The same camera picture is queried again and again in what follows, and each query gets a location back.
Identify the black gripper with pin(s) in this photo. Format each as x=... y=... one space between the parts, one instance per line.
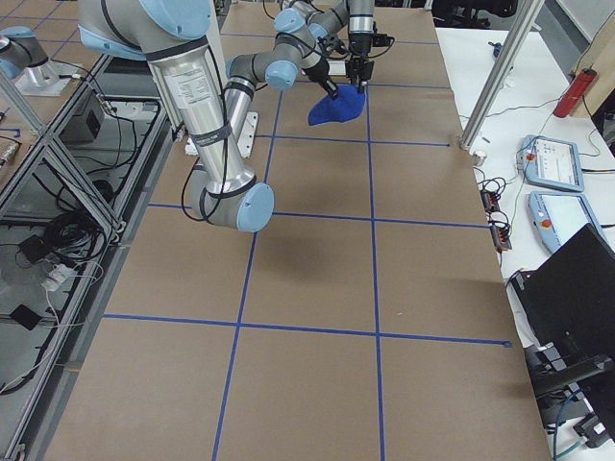
x=321 y=75
x=359 y=47

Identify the blue towel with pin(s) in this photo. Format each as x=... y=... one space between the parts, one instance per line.
x=347 y=106

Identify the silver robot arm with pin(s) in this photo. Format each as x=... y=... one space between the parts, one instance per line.
x=347 y=29
x=172 y=38

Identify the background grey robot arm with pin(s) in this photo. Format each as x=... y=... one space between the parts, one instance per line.
x=24 y=61

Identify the small metal cylinder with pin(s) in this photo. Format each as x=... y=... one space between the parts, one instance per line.
x=479 y=157

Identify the upper blue teach pendant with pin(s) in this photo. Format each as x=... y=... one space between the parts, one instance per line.
x=550 y=163

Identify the blue teach pendant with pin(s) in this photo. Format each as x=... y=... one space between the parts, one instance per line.
x=550 y=163
x=557 y=216

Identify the red fire extinguisher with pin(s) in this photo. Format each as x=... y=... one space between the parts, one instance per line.
x=568 y=101

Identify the lower blue teach pendant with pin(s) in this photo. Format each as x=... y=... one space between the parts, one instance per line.
x=557 y=216

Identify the grey control box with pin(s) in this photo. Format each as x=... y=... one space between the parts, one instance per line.
x=85 y=122

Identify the black laptop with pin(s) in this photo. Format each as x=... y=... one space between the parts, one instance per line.
x=569 y=299

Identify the white power strip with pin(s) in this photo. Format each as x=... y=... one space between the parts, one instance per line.
x=57 y=277

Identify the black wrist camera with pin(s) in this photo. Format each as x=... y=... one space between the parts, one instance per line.
x=381 y=40

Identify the aluminium frame post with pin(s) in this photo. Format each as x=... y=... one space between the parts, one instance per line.
x=500 y=69

